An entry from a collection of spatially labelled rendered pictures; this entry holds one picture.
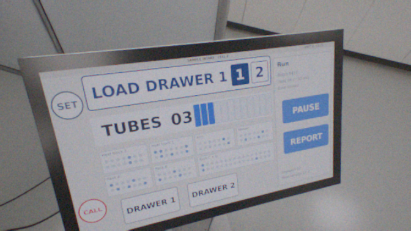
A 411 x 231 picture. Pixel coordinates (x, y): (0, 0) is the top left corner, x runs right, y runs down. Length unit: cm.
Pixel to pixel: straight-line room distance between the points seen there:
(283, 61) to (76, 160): 37
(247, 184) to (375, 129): 188
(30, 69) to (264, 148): 38
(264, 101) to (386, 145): 184
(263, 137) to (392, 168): 172
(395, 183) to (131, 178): 185
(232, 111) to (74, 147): 25
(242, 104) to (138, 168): 20
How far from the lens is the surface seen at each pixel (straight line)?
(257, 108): 44
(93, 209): 46
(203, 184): 45
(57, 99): 41
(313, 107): 50
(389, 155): 219
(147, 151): 41
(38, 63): 41
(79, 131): 41
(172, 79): 39
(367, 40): 273
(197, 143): 42
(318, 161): 55
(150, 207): 45
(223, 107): 42
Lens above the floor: 143
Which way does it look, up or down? 51 degrees down
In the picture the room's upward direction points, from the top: 8 degrees clockwise
